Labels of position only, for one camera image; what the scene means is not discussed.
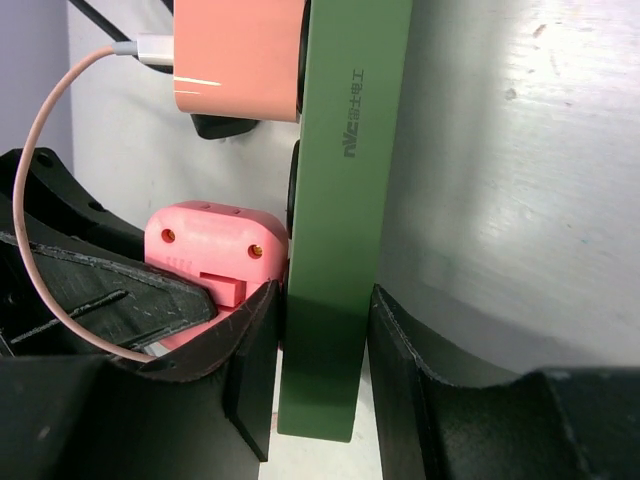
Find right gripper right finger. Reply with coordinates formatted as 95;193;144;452
367;287;639;479

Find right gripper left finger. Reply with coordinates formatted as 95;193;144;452
1;282;280;479

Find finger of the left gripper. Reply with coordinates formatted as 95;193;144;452
1;231;216;356
24;148;144;260

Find pink plug adapter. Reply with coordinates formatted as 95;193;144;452
144;201;289;350

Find salmon usb charger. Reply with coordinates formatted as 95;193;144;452
173;0;305;122

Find green power strip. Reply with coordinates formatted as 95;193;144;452
277;1;413;442

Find pink usb cable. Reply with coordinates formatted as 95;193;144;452
13;32;176;364

